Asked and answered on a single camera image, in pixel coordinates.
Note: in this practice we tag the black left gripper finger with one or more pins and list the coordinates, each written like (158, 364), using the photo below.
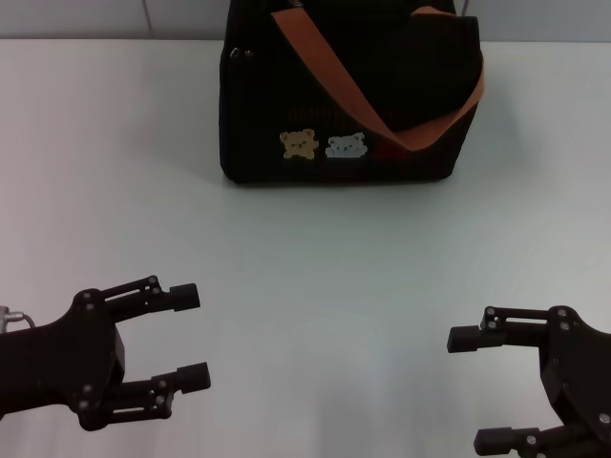
(143, 296)
(191, 377)

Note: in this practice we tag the large silver zipper pull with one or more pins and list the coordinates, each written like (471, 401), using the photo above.
(236, 53)

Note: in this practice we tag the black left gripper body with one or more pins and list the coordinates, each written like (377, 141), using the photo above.
(57, 367)

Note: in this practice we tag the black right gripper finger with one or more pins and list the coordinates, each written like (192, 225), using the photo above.
(501, 441)
(468, 339)

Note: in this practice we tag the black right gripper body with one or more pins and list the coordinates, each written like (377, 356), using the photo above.
(582, 381)

